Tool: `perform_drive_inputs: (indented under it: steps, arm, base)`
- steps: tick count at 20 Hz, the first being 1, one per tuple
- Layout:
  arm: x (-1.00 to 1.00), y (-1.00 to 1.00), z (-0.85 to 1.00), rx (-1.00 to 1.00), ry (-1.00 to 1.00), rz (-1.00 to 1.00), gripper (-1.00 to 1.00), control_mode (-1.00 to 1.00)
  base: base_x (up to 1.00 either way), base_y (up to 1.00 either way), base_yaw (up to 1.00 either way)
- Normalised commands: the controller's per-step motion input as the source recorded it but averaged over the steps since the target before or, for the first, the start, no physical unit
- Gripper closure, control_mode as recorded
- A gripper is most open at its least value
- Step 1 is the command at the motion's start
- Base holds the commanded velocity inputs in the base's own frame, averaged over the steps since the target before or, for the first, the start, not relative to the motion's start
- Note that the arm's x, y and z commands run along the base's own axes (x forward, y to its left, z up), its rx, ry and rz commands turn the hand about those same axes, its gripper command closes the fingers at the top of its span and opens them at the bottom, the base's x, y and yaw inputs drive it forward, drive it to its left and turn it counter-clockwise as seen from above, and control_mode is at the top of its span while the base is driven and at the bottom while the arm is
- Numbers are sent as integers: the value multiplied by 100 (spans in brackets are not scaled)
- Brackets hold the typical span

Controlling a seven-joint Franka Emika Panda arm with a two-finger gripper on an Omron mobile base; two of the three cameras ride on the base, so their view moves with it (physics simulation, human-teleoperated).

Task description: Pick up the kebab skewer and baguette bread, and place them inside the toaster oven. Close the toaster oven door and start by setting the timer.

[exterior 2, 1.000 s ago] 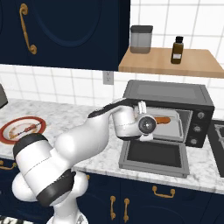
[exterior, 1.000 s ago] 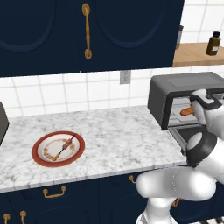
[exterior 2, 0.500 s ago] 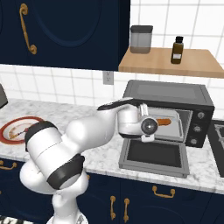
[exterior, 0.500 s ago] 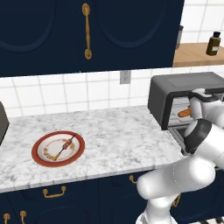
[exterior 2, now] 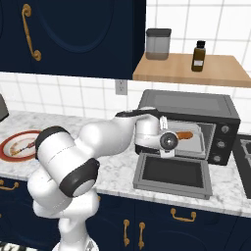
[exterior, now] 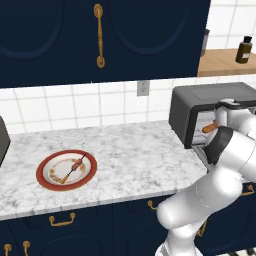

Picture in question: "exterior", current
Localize kebab skewer with meat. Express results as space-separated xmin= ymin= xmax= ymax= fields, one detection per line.
xmin=62 ymin=152 xmax=89 ymax=184

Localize dark grey toaster oven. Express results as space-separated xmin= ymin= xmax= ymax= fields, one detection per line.
xmin=168 ymin=82 xmax=256 ymax=150

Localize orange baguette bread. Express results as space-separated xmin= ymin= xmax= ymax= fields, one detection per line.
xmin=202 ymin=121 xmax=220 ymax=135

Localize navy base cupboard door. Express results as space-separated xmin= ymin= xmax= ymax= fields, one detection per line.
xmin=0 ymin=220 xmax=16 ymax=256
xmin=14 ymin=231 xmax=114 ymax=256

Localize red rimmed white plate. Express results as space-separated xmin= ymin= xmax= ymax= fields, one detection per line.
xmin=35 ymin=149 xmax=99 ymax=192

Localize navy drawer front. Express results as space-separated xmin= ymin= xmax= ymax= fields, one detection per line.
xmin=6 ymin=202 xmax=114 ymax=235
xmin=195 ymin=181 xmax=256 ymax=255
xmin=112 ymin=194 xmax=176 ymax=256

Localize dark grey appliance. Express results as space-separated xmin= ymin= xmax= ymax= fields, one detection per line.
xmin=0 ymin=116 xmax=11 ymax=167

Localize brown bottle with label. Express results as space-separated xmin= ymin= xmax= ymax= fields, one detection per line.
xmin=234 ymin=35 xmax=254 ymax=65

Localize grey wall outlet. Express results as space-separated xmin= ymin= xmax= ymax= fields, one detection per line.
xmin=136 ymin=79 xmax=151 ymax=97

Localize brass drawer handle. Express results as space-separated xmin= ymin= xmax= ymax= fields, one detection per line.
xmin=241 ymin=184 xmax=256 ymax=197
xmin=48 ymin=212 xmax=77 ymax=228
xmin=147 ymin=199 xmax=160 ymax=211

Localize navy wall cupboard door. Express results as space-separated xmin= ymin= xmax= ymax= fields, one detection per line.
xmin=0 ymin=0 xmax=92 ymax=89
xmin=89 ymin=0 xmax=212 ymax=84

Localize long brass cupboard handle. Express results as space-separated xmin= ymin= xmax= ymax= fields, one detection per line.
xmin=93 ymin=3 xmax=107 ymax=69

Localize wooden wall shelf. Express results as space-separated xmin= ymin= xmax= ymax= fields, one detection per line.
xmin=196 ymin=48 xmax=256 ymax=78

